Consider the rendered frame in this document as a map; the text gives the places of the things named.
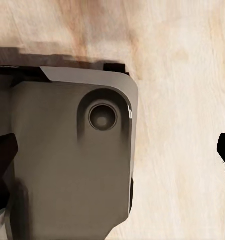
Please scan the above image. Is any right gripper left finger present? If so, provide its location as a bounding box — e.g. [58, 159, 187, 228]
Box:
[0, 133, 19, 181]

